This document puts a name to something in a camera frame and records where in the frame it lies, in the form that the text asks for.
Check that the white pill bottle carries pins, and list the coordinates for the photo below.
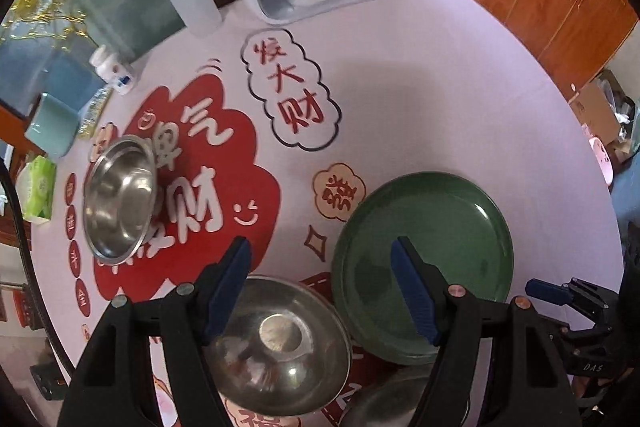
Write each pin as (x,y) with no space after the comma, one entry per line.
(112,69)

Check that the cardboard box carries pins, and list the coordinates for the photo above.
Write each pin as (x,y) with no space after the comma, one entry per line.
(595,112)

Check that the pink-sided steel bowl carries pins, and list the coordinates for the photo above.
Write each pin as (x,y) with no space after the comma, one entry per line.
(280,382)

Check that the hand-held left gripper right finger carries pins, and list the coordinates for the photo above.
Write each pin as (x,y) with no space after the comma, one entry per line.
(415,292)

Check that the green tissue box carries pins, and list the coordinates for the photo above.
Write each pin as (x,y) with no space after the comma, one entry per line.
(37,187)

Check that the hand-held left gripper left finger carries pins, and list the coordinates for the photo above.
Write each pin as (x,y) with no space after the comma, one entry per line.
(227,287)

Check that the shallow steel bowl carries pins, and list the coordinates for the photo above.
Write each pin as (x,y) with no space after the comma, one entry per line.
(117,207)

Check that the pink plastic stool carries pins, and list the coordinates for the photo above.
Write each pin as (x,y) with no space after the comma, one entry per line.
(602,159)

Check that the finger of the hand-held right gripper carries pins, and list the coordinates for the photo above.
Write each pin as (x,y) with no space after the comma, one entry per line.
(545,291)
(580,333)

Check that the pill blister pack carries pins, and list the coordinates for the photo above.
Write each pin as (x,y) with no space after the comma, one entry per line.
(92,112)

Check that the round steel bowl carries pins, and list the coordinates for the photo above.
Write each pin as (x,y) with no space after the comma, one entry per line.
(395,402)

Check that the blue chair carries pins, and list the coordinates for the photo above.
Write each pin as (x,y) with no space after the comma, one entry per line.
(627,207)

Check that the teal canister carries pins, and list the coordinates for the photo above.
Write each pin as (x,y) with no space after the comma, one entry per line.
(52,127)

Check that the green plate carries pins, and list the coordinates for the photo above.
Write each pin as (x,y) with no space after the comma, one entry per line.
(440,217)

